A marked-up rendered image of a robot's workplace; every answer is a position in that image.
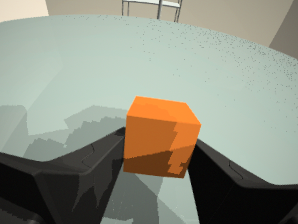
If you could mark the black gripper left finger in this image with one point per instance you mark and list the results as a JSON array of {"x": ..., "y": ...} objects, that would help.
[{"x": 72, "y": 189}]

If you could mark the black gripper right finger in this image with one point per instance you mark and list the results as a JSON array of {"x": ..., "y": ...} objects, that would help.
[{"x": 226, "y": 193}]

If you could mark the orange block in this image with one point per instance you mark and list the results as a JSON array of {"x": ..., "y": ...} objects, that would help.
[{"x": 160, "y": 137}]

